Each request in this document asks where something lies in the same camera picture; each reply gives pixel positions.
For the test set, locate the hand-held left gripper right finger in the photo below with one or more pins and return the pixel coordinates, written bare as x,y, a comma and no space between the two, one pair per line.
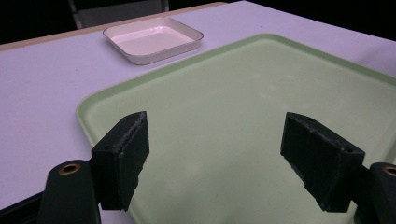
323,161

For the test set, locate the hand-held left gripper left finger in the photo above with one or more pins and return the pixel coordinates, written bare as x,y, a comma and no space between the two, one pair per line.
120,161

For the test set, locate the light green plastic tray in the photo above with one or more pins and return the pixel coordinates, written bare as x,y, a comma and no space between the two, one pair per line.
230,118

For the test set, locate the white square dish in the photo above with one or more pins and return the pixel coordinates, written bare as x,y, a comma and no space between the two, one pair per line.
154,39

